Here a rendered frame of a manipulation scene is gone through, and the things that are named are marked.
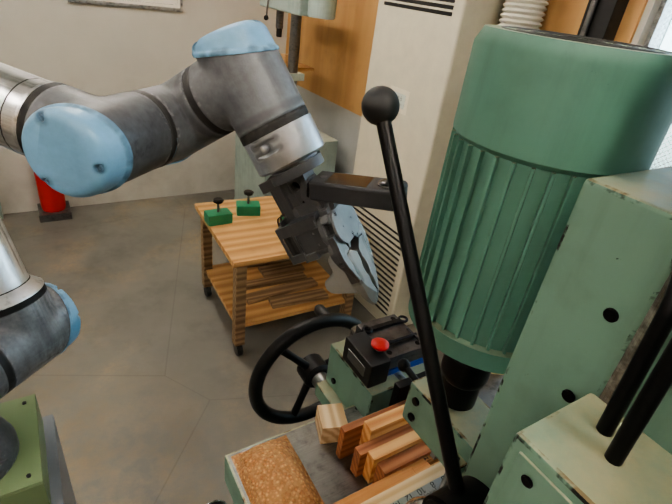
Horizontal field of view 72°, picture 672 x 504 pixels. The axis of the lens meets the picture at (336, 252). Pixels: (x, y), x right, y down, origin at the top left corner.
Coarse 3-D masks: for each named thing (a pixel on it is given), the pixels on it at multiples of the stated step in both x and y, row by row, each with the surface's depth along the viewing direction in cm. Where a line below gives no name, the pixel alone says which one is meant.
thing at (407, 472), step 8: (416, 464) 67; (400, 472) 65; (408, 472) 65; (384, 480) 64; (392, 480) 64; (400, 480) 64; (368, 488) 62; (376, 488) 63; (384, 488) 63; (352, 496) 61; (360, 496) 61; (368, 496) 62
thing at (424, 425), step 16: (416, 384) 62; (416, 400) 62; (480, 400) 61; (416, 416) 63; (432, 416) 60; (464, 416) 59; (480, 416) 59; (416, 432) 64; (432, 432) 61; (464, 432) 56; (432, 448) 61; (464, 448) 56
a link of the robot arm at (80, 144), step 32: (0, 64) 49; (0, 96) 46; (32, 96) 46; (64, 96) 46; (96, 96) 47; (128, 96) 50; (0, 128) 47; (32, 128) 43; (64, 128) 43; (96, 128) 43; (128, 128) 46; (160, 128) 50; (32, 160) 45; (64, 160) 44; (96, 160) 44; (128, 160) 47; (160, 160) 52; (64, 192) 46; (96, 192) 46
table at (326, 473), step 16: (320, 384) 87; (496, 384) 88; (320, 400) 87; (336, 400) 84; (352, 416) 78; (288, 432) 73; (304, 432) 74; (304, 448) 71; (320, 448) 72; (336, 448) 72; (304, 464) 69; (320, 464) 69; (336, 464) 69; (240, 480) 65; (320, 480) 67; (336, 480) 67; (352, 480) 68; (240, 496) 64; (336, 496) 65
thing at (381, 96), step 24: (384, 96) 40; (384, 120) 41; (384, 144) 41; (408, 216) 41; (408, 240) 41; (408, 264) 41; (432, 336) 41; (432, 360) 41; (432, 384) 41; (456, 456) 41; (456, 480) 41
